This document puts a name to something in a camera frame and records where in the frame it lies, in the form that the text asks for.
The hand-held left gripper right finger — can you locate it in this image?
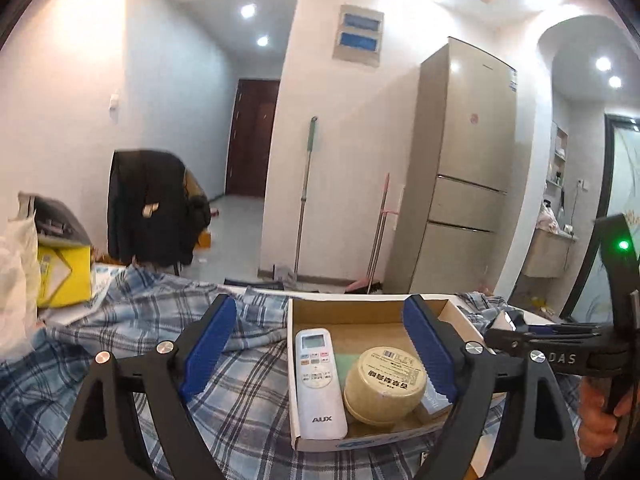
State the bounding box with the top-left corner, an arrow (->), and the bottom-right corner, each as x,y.
402,295 -> 586,480

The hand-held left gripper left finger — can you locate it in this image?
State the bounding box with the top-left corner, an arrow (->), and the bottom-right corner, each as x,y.
57,295 -> 237,480

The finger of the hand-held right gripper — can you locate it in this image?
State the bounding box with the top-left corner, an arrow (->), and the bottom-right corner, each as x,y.
500,310 -> 601,336
484,329 -> 601,355

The beige round container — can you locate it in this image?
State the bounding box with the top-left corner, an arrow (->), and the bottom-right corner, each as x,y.
343,346 -> 428,426

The white remote control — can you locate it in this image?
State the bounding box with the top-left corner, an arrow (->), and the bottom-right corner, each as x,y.
294,327 -> 348,441

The person's right hand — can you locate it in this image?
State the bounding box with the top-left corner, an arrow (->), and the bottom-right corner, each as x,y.
577,375 -> 637,458

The blue plaid shirt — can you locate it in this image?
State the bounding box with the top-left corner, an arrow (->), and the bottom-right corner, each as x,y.
0,265 -> 596,480

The beige vanity cabinet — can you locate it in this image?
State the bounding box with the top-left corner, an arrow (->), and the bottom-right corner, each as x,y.
522,227 -> 578,278

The dark printed door mat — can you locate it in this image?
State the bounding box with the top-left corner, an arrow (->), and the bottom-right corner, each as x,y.
225,277 -> 286,291

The green flat pad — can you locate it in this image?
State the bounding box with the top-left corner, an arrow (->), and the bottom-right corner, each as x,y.
335,352 -> 363,386

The pink cloth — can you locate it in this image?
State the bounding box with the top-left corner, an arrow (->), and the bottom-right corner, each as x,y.
537,202 -> 563,233

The red broom and dustpan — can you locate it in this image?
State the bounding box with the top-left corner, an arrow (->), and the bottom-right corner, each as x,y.
365,172 -> 392,295

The yellow box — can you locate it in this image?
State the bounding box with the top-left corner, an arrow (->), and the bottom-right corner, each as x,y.
36,242 -> 96,309

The brown chair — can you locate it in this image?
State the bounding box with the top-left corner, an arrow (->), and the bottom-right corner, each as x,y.
182,167 -> 213,276

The beige refrigerator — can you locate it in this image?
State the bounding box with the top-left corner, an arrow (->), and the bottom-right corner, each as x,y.
385,36 -> 518,295

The chair with black jacket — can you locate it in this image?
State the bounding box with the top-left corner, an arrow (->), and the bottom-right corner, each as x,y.
107,149 -> 211,267

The grey bag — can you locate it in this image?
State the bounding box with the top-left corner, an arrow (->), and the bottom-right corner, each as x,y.
20,192 -> 91,248

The white plastic bag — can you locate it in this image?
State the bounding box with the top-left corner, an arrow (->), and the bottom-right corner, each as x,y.
0,195 -> 41,361

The dark red door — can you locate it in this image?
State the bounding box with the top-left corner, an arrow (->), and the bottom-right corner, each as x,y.
225,79 -> 281,198

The grey electrical panel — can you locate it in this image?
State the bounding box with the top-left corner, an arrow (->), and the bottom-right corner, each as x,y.
332,4 -> 385,67

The black frame glass door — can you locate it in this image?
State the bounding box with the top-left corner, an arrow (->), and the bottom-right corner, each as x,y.
560,114 -> 640,321

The wall niche shelf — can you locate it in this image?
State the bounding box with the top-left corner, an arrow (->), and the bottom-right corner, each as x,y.
545,121 -> 569,188

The metal handle mop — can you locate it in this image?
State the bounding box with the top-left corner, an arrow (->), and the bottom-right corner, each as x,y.
272,116 -> 319,286

